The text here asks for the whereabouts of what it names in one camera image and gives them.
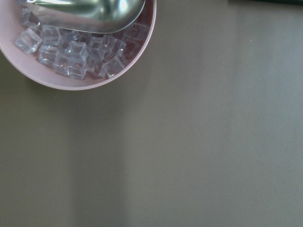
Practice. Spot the clear ice cube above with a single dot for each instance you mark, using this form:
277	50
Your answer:
28	41
28	19
113	46
112	67
77	50

